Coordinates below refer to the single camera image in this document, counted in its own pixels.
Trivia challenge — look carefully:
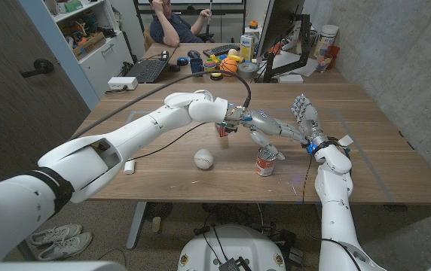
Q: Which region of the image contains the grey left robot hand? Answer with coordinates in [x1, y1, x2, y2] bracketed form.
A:
[223, 105, 310, 161]

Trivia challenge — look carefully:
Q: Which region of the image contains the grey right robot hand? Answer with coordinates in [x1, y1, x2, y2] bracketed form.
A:
[291, 93, 329, 150]

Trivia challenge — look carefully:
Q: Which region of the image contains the red white soup can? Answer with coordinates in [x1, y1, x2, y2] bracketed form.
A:
[255, 146, 278, 178]

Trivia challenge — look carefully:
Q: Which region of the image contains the small red package box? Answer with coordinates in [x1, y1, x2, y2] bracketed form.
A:
[215, 122, 230, 138]

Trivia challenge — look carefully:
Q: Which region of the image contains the white baseball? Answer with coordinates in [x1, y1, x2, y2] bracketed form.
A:
[194, 148, 215, 170]

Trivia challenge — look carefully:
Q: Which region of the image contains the white flat box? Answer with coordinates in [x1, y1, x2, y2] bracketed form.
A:
[277, 74, 304, 84]

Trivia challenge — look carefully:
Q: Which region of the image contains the clear drinking glass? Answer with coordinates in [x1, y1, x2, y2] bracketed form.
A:
[316, 54, 330, 74]

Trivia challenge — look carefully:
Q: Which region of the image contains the white wipes canister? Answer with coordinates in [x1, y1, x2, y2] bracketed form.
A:
[313, 24, 340, 59]

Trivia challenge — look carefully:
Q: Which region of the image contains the orange mini basketball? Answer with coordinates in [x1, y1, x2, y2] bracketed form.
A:
[219, 57, 239, 73]

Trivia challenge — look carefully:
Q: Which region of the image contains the white yellow carton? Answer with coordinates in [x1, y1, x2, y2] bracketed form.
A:
[240, 34, 255, 61]

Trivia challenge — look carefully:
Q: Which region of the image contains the black keyboard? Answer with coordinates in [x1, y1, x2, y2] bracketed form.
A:
[202, 43, 242, 58]

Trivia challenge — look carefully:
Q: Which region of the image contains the dark blue mug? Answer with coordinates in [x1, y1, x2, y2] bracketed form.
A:
[189, 58, 205, 75]

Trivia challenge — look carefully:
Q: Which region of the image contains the black computer monitor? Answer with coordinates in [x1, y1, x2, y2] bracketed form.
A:
[256, 0, 307, 57]

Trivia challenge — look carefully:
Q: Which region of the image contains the white robot torso base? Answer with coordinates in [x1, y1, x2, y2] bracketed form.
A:
[177, 224, 287, 271]

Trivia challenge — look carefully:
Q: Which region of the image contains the black laptop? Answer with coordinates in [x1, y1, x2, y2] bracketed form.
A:
[125, 40, 182, 84]

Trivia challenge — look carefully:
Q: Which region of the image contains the seated man in dark polo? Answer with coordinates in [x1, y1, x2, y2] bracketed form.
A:
[149, 0, 212, 47]

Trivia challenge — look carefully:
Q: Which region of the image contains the white power strip box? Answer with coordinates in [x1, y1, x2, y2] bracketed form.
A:
[107, 76, 139, 91]

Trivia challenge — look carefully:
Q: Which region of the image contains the cardboard box on shelf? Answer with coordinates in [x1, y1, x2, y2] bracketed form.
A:
[72, 32, 107, 60]

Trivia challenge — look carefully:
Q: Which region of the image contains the white shelf cabinet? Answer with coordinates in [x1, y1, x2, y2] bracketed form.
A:
[44, 0, 133, 99]

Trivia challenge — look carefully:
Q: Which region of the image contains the white grey sneaker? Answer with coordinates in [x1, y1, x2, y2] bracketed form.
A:
[36, 232, 93, 262]
[29, 224, 84, 247]

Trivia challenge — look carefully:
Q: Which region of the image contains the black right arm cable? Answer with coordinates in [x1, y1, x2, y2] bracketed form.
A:
[301, 141, 363, 271]

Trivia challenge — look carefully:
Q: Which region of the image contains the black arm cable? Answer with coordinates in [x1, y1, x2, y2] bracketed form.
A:
[301, 141, 363, 271]
[70, 69, 252, 163]

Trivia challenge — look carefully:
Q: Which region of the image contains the grey duct tape roll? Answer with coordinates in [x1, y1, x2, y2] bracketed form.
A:
[237, 62, 258, 80]

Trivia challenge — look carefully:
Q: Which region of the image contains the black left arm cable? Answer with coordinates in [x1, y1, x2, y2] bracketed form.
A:
[70, 69, 252, 163]

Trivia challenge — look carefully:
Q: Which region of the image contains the black door handle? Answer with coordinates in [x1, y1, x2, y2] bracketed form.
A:
[20, 58, 55, 79]

